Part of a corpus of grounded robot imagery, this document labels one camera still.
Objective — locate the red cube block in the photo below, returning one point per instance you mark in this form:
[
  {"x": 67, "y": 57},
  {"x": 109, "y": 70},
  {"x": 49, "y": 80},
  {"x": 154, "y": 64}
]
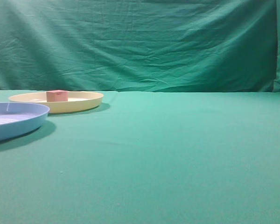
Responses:
[{"x": 56, "y": 96}]

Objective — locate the cream yellow plastic plate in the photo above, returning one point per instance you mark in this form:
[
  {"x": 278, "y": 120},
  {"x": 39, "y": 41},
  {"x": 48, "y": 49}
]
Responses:
[{"x": 76, "y": 101}]

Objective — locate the light blue plastic plate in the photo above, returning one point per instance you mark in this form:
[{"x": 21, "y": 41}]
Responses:
[{"x": 17, "y": 119}]

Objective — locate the green table cloth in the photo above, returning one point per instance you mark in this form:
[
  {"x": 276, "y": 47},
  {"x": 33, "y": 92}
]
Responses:
[{"x": 149, "y": 158}]

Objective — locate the green backdrop cloth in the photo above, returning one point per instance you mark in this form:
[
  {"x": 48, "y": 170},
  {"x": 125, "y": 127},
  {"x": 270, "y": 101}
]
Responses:
[{"x": 140, "y": 45}]

